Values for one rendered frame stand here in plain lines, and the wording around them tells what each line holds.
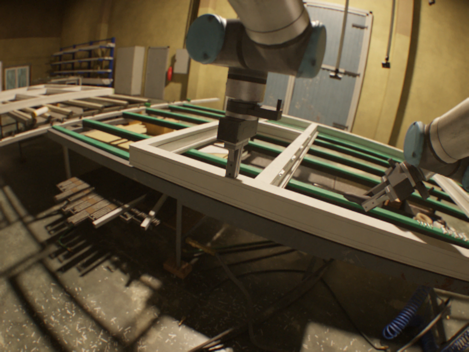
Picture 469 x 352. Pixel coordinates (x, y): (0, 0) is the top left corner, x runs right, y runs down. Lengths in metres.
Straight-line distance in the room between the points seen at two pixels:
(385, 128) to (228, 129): 6.43
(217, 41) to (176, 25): 9.04
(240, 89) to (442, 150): 0.42
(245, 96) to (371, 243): 0.44
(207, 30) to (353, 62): 6.73
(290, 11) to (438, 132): 0.32
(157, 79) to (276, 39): 9.36
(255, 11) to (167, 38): 9.30
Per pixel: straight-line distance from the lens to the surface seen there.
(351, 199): 0.69
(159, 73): 9.53
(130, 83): 9.96
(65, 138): 1.23
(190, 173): 0.64
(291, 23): 0.30
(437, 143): 0.47
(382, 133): 6.82
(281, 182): 0.76
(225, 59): 0.40
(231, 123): 0.49
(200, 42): 0.41
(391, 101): 6.81
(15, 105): 2.61
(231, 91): 0.51
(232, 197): 0.60
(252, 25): 0.29
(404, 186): 0.65
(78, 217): 1.55
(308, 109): 7.02
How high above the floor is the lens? 1.18
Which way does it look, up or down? 24 degrees down
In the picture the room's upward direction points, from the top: 9 degrees clockwise
